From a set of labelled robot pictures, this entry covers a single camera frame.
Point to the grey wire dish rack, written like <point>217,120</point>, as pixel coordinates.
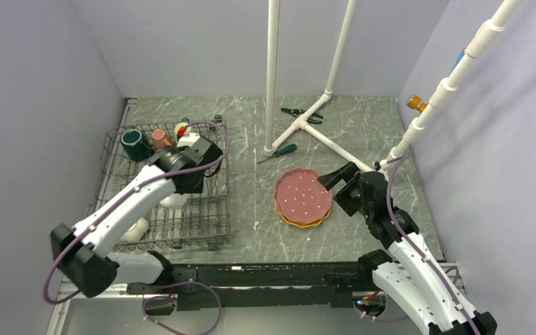
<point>203,221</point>

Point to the patterned floral bowl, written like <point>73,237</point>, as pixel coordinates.
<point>136,231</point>

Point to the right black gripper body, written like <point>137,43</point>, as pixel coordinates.
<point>349,197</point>

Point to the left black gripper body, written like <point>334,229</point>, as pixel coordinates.
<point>197,185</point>

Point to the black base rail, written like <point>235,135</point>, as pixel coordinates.
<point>333,284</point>

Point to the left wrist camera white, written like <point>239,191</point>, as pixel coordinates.
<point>188,139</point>

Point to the orange yellow wall fitting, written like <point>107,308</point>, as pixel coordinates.
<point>415,102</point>

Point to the white PVC pipe frame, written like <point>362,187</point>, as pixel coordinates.
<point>299,124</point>

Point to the yellow plate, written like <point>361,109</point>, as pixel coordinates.
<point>303,225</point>

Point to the cream yellow-green cup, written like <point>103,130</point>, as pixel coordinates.
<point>181,128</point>

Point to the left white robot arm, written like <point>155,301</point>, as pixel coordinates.
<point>84,252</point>

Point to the pink dotted plate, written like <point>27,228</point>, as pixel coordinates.
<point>300,197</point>

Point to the green handled screwdriver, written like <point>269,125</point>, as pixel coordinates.
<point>288,149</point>

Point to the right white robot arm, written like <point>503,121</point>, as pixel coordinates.
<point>404,268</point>

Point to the black pliers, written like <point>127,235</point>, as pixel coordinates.
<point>315,118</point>

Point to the dark green mug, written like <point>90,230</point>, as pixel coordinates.
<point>136,145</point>

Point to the white PVC diagonal pipe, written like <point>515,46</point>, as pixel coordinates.
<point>480,43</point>

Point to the white plain bowl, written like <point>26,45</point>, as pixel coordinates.
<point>175,201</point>

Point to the pink mug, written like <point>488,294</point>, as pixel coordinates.
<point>161,139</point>

